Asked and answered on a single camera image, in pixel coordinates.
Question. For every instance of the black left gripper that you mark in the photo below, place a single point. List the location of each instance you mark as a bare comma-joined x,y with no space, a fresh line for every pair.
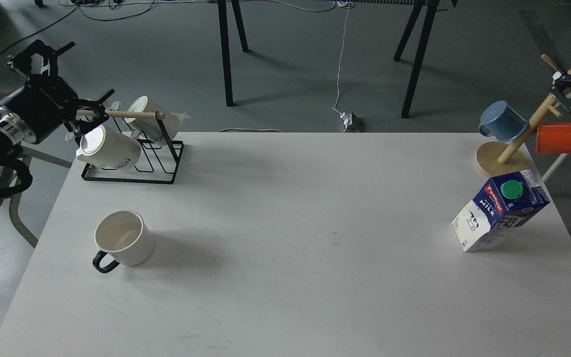
45,101

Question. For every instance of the blue white milk carton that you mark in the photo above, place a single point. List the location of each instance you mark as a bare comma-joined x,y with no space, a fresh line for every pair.
502,204

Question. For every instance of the white mug with black handle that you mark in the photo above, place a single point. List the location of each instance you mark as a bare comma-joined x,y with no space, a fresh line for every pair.
123,239

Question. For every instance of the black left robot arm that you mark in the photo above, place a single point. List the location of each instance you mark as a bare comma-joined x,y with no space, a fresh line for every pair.
9,151

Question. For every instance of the orange mug on tree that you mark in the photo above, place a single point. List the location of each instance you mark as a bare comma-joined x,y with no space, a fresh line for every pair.
554,138

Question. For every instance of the white mug on rack front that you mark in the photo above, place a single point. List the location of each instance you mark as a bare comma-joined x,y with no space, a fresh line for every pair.
108,149

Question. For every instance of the white mug on rack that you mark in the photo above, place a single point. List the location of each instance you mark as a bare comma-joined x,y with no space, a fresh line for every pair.
108,149
150,126

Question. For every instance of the blue mug on tree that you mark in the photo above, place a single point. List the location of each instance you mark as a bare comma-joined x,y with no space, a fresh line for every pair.
502,122

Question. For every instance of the wooden mug tree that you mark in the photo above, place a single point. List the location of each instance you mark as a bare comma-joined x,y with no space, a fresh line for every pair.
496,158

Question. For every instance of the white mug on rack rear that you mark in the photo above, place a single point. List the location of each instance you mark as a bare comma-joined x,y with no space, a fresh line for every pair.
150,126

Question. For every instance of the black table legs right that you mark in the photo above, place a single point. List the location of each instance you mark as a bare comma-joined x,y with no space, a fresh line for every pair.
431,7

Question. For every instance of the grey power adapter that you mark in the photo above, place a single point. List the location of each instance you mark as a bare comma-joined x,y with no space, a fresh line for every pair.
351,122

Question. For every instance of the black wire mug rack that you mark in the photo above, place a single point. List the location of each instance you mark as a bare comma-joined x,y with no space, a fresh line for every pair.
157,165

